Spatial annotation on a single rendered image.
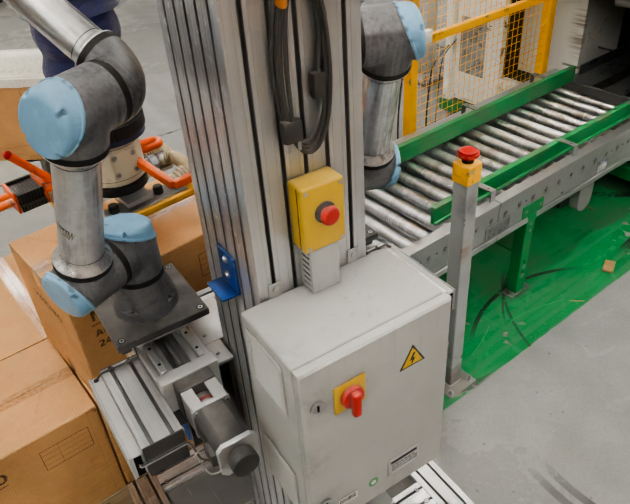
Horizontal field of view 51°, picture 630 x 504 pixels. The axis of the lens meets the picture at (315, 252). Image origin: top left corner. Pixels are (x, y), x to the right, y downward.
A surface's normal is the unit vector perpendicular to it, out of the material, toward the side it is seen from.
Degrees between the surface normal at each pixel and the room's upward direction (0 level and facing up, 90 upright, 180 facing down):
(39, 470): 90
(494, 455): 0
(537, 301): 0
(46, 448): 90
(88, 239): 106
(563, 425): 0
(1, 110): 90
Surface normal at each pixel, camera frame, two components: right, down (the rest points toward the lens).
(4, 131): -0.06, 0.59
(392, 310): -0.07, -0.80
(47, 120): -0.48, 0.44
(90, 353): 0.67, 0.41
